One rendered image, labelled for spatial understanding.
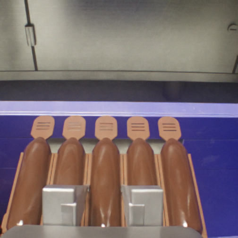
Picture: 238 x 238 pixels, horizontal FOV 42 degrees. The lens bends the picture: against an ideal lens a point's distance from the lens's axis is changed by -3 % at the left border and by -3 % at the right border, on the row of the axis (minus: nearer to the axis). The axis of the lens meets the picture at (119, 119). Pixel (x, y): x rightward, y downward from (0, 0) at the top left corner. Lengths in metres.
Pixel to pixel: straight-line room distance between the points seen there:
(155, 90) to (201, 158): 0.70
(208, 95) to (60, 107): 0.78
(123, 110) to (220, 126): 0.08
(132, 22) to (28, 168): 0.59
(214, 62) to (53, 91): 0.47
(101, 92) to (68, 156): 0.77
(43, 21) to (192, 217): 0.64
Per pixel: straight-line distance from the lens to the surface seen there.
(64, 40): 0.76
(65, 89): 0.96
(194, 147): 0.27
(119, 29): 0.74
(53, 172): 0.19
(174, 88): 0.91
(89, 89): 0.96
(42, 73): 0.83
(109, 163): 0.18
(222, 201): 0.35
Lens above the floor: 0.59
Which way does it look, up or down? 43 degrees down
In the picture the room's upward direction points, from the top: 2 degrees clockwise
